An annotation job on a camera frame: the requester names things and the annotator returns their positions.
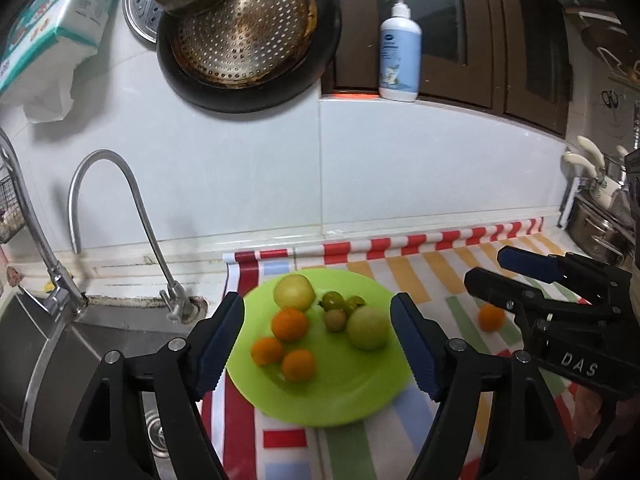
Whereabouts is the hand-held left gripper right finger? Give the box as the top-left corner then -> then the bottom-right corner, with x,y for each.
390,292 -> 583,480

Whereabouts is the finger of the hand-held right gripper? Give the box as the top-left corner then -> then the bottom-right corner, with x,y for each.
464,267 -> 621,334
496,246 -> 633,306

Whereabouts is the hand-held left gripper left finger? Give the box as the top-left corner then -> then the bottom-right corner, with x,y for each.
57,291 -> 245,480

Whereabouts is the orange tangerine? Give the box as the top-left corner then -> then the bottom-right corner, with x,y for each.
271,308 -> 309,343
477,305 -> 506,332
281,349 -> 317,383
251,336 -> 286,367

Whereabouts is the green apple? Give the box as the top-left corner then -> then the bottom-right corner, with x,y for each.
347,306 -> 390,351

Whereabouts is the lime green plate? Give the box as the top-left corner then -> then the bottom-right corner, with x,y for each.
226,268 -> 418,428

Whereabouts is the yellow-green apple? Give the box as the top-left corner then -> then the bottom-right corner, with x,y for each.
273,273 -> 317,311

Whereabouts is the person's right hand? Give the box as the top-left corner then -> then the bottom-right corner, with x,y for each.
572,386 -> 604,442

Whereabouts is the thin gooseneck steel faucet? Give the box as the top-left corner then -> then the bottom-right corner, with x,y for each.
68,149 -> 198,322

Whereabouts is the stainless steel pot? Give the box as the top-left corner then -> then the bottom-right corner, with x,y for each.
567,197 -> 633,266

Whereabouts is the sink drain strainer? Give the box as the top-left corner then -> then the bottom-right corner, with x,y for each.
144,409 -> 164,457

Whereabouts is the colourful striped table cloth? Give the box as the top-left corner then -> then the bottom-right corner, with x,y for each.
200,217 -> 626,480

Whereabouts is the stainless steel sink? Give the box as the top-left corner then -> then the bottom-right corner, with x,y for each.
0,287 -> 211,480

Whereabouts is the large steel kitchen faucet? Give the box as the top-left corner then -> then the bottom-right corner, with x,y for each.
0,130 -> 86,316

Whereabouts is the white pump soap bottle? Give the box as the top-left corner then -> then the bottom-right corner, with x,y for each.
378,0 -> 422,103

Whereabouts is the round wooden lid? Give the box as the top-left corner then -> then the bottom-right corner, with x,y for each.
565,7 -> 640,83

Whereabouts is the black frying pan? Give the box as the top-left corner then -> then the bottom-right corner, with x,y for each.
156,0 -> 342,114

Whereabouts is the perforated copper strainer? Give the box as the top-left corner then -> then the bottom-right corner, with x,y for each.
170,0 -> 321,91

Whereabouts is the perforated steel steamer plate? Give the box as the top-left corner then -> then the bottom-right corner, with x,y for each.
122,0 -> 336,43

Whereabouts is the tissue box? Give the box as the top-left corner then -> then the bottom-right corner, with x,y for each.
0,0 -> 130,93

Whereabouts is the white wire lid holder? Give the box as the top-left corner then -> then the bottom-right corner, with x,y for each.
597,47 -> 640,81

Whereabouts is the dark brown window frame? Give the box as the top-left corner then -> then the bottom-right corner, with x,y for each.
320,0 -> 573,138

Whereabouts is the black wire basket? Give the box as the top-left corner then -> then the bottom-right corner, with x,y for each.
0,165 -> 26,243

